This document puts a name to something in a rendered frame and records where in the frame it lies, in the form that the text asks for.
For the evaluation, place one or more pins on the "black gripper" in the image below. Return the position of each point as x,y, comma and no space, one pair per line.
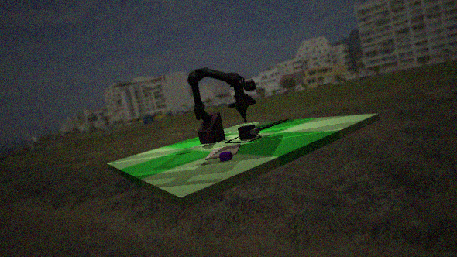
241,104

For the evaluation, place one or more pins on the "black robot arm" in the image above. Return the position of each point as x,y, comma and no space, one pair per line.
231,78

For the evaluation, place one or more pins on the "purple cube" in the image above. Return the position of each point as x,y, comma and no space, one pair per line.
224,156

